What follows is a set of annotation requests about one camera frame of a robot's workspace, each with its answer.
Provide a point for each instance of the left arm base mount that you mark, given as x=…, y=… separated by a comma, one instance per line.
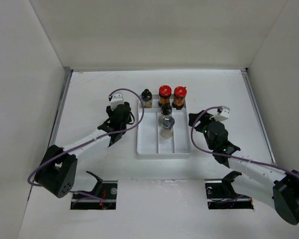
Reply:
x=103, y=196

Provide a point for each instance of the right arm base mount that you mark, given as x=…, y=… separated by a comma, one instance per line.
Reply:
x=221, y=195

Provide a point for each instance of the clear-top salt grinder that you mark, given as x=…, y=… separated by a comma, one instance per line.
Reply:
x=167, y=125

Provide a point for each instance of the dome-top black pepper grinder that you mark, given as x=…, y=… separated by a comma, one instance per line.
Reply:
x=165, y=110

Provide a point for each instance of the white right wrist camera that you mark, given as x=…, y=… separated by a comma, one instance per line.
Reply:
x=223, y=114

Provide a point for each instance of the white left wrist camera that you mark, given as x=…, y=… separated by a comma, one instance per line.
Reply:
x=115, y=99

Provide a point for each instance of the red-lid chili sauce jar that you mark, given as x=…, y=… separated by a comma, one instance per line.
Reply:
x=180, y=93

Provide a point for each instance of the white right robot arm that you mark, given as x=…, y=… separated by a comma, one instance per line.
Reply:
x=267, y=183

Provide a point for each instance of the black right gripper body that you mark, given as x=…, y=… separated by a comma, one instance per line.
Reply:
x=205, y=130

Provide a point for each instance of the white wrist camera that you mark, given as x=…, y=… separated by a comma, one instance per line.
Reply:
x=115, y=99
x=223, y=114

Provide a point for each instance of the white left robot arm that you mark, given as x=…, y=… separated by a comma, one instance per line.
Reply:
x=57, y=171

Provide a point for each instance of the knob-top glass spice grinder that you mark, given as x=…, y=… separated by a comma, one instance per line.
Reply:
x=146, y=97

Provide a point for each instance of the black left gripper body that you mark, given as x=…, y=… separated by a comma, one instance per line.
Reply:
x=109, y=111

